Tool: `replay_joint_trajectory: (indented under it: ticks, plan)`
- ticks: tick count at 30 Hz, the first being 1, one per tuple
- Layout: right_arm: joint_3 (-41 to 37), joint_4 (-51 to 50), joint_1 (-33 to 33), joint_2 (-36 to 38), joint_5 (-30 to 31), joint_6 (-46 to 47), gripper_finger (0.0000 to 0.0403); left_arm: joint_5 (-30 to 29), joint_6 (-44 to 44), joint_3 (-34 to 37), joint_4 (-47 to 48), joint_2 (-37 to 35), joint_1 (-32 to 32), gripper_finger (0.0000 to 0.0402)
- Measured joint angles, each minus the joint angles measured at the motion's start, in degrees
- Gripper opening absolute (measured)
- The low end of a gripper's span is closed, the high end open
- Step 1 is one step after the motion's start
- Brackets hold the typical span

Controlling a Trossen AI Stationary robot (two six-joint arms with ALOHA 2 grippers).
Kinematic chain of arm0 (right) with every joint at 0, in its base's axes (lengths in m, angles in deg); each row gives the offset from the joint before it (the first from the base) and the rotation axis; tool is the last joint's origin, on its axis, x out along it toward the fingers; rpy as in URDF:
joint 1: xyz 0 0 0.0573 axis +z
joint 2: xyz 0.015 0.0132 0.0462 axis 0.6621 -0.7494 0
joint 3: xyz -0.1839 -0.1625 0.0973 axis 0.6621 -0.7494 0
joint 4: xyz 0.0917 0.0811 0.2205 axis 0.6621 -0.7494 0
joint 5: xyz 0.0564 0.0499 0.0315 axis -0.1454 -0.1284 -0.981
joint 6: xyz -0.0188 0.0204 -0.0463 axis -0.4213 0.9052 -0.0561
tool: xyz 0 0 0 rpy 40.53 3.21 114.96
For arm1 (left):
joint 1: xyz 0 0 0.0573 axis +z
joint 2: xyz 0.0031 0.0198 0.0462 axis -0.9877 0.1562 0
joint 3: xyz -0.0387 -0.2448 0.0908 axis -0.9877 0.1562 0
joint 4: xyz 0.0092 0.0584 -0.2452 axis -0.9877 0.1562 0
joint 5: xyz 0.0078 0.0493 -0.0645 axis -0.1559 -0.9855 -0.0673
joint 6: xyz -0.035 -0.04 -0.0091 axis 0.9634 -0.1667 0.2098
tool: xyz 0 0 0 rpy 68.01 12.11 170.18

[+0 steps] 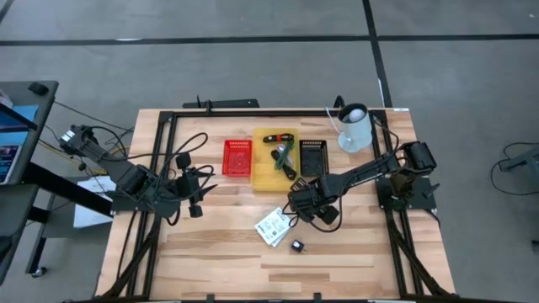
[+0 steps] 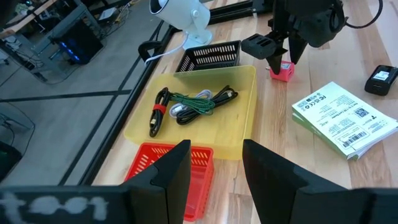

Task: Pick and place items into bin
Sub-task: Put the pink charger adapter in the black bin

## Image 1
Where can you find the red black small tool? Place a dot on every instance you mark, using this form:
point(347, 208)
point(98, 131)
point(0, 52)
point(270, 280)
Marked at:
point(278, 138)

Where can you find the grey metal stand base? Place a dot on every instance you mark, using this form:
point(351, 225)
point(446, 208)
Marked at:
point(526, 160)

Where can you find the black wall charger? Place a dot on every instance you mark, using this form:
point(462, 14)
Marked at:
point(297, 246)

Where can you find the grey desk with black legs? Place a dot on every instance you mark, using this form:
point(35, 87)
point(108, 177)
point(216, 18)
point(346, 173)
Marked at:
point(42, 107)

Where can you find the red slotted plastic basket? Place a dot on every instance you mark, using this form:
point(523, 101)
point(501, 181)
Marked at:
point(237, 162)

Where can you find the yellow translucent plastic bin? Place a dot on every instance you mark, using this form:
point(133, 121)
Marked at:
point(263, 179)

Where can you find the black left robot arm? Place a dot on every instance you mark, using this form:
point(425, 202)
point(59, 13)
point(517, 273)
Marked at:
point(126, 174)

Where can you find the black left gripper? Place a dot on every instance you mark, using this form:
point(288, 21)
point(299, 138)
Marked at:
point(187, 185)

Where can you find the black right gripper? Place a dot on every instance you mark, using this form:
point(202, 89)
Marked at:
point(313, 195)

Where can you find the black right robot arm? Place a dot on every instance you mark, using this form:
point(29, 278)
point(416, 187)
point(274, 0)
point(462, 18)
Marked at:
point(366, 170)

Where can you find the white paper sheet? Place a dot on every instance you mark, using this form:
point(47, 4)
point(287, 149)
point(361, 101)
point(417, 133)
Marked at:
point(90, 219)

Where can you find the black slotted plastic basket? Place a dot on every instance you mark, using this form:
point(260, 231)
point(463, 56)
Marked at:
point(313, 162)

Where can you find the black computer mouse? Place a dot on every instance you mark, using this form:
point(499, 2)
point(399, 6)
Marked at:
point(38, 88)

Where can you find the black frame bracket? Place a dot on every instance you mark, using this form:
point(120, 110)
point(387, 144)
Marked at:
point(209, 297)
point(317, 297)

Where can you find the black flat bar device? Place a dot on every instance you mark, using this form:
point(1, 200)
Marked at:
point(236, 103)

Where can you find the open laptop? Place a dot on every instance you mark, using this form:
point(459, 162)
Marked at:
point(12, 136)

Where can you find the black lamp clamp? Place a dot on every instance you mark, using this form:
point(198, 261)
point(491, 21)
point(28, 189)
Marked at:
point(339, 102)

